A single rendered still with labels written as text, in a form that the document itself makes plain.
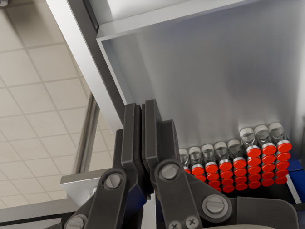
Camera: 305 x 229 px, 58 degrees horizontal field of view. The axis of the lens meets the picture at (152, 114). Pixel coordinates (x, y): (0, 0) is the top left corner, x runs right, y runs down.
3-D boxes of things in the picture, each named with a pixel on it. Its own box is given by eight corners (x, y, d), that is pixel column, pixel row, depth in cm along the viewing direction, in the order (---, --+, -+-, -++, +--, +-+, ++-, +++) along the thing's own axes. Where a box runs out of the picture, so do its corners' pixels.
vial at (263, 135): (267, 132, 46) (276, 154, 42) (253, 135, 46) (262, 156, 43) (267, 123, 44) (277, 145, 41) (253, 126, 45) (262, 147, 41)
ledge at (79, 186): (140, 201, 64) (140, 209, 62) (88, 209, 66) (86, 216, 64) (122, 165, 54) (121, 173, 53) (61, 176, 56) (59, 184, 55)
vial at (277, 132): (281, 130, 45) (292, 151, 42) (267, 132, 46) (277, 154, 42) (281, 120, 44) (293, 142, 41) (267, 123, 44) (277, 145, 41)
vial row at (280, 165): (279, 147, 48) (289, 168, 45) (179, 164, 51) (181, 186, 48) (280, 139, 47) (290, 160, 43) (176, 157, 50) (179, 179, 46)
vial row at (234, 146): (280, 138, 47) (290, 160, 43) (176, 157, 50) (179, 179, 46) (281, 130, 45) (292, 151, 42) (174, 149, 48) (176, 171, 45)
